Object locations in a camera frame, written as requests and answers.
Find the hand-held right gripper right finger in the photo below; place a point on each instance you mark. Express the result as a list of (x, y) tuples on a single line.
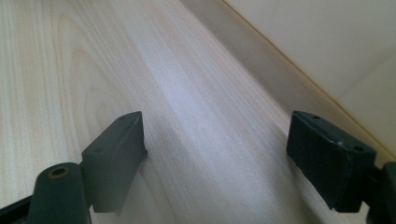
[(330, 165)]

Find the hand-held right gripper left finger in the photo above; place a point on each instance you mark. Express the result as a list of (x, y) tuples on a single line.
[(115, 165)]

